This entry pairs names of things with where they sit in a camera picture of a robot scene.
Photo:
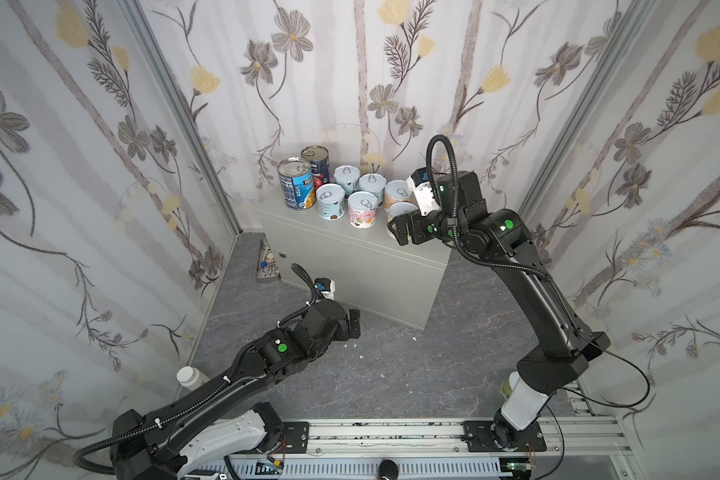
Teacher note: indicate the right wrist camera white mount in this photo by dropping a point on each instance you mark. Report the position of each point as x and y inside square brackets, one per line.
[420, 186]

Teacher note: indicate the red label can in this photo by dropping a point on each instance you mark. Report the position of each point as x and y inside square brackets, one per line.
[361, 209]

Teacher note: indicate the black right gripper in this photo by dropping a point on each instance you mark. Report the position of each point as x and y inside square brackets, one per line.
[408, 227]

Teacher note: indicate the aluminium corner frame right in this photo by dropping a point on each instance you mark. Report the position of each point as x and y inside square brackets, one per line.
[624, 34]

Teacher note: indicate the aluminium corner frame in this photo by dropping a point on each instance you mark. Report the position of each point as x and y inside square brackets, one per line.
[624, 34]
[146, 40]

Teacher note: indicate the white pill bottle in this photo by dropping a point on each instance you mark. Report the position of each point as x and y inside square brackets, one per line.
[191, 378]

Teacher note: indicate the orange label can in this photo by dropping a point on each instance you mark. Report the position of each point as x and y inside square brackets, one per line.
[396, 191]

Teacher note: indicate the yellow label can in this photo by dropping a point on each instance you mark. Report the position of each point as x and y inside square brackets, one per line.
[399, 211]

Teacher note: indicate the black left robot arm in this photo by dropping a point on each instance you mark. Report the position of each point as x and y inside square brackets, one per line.
[183, 436]

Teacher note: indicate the teal label can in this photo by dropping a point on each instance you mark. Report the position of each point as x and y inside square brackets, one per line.
[330, 201]

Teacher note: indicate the aluminium corner frame left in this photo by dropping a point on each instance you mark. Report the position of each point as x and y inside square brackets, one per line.
[146, 40]

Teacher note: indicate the green label can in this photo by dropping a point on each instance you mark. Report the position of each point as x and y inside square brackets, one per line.
[347, 176]

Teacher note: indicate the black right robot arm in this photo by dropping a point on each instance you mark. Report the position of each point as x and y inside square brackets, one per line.
[453, 211]

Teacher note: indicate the blue label tall can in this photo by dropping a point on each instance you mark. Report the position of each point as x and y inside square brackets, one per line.
[296, 179]

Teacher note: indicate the grey metal cabinet box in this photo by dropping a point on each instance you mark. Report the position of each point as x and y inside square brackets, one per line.
[371, 271]

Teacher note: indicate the lime label can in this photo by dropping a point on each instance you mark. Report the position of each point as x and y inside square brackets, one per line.
[509, 383]

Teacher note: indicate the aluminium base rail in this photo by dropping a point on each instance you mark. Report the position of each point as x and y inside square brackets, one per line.
[558, 448]

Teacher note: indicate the dark chopped tomatoes can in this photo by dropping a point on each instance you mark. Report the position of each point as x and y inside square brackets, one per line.
[318, 157]

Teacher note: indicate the metal instrument tray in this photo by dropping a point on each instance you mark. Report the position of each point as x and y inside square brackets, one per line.
[266, 267]

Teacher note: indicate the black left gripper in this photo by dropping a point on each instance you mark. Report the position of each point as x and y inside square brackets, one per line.
[345, 321]

